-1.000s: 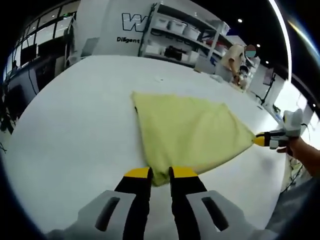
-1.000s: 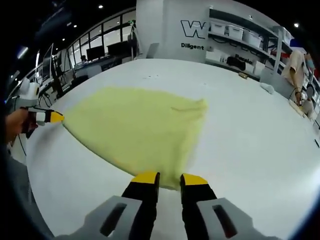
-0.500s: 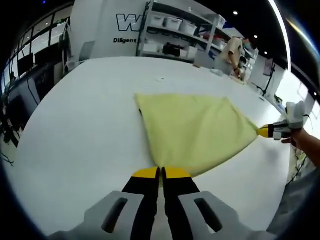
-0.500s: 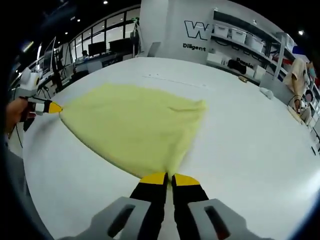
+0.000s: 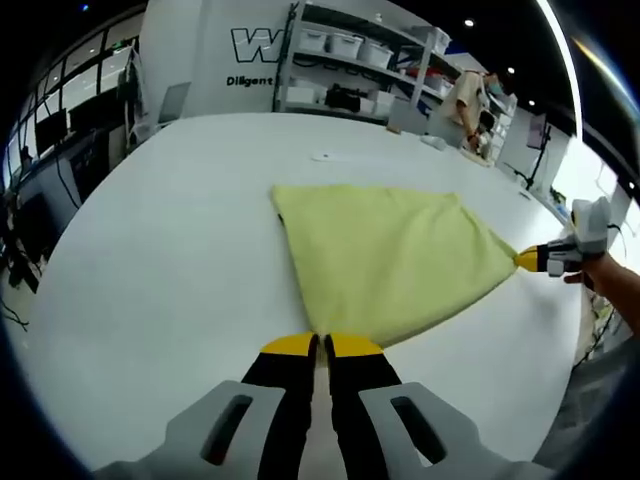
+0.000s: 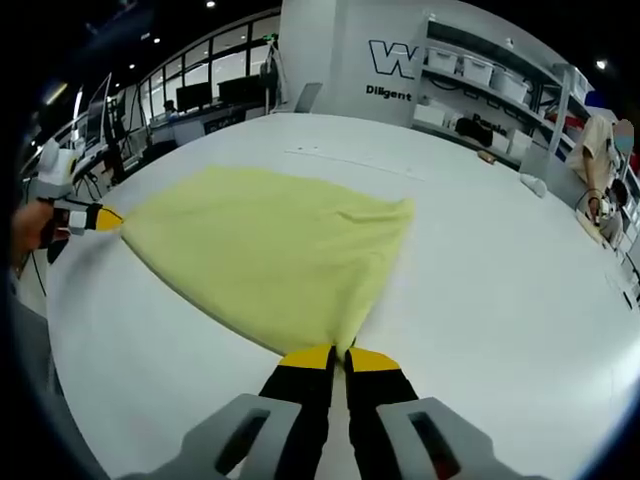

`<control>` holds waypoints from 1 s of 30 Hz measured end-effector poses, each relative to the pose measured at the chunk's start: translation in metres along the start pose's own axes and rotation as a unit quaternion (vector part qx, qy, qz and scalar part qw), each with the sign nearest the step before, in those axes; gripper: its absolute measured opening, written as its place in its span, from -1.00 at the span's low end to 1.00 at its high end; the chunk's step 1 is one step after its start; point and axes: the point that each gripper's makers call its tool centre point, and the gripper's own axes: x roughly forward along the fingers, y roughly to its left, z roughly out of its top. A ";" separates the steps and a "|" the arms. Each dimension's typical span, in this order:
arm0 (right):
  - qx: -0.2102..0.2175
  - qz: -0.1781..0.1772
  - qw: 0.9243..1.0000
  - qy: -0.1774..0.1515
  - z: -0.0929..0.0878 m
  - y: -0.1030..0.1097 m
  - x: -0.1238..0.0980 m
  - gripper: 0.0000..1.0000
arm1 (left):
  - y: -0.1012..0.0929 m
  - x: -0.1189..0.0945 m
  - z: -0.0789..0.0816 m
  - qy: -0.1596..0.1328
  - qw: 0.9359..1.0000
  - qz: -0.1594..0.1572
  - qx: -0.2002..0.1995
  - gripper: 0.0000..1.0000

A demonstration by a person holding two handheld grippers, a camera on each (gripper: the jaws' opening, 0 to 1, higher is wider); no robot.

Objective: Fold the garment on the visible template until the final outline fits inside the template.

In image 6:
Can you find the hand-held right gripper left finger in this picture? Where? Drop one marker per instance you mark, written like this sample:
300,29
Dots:
295,400

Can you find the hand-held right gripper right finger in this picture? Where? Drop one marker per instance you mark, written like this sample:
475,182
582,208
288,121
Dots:
375,410

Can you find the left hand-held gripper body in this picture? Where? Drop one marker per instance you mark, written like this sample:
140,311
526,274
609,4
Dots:
55,172

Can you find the yellow grey blue garment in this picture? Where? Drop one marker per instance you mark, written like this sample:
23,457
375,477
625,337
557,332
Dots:
270,250

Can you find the person's left hand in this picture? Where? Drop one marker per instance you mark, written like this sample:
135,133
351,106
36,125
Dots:
30,230

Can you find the black tripod stand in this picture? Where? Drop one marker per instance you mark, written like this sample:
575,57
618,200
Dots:
117,145

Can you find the dark office counter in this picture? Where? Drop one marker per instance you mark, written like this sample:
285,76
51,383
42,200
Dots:
200,127

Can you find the black computer monitor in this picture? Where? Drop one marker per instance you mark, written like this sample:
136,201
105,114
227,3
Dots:
240,91
193,96

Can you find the white office chair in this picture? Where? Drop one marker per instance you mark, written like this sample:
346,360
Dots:
308,97

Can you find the white crumpled cloth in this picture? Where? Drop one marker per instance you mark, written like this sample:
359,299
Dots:
533,184

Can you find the small brown object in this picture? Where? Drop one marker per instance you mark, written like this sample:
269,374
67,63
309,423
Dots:
486,156

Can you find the beige flat item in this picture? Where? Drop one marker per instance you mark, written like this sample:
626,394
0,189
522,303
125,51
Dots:
590,227

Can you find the dark cloth bundle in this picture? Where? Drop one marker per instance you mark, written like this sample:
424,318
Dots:
474,132

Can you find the light grey panel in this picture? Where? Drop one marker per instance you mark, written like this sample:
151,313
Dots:
550,170

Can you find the wide white box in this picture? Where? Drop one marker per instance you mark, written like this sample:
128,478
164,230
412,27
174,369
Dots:
429,114

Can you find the tall white box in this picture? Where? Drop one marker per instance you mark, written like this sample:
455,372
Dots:
521,142

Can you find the grey metal shelving rack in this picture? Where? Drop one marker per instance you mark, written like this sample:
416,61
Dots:
422,90

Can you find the white storage bin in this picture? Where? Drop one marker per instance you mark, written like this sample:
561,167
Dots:
445,59
511,85
477,69

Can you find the white stand frame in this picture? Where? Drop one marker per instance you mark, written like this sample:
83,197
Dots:
270,75

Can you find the small white camera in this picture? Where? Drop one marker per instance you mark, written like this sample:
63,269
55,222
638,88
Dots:
510,43

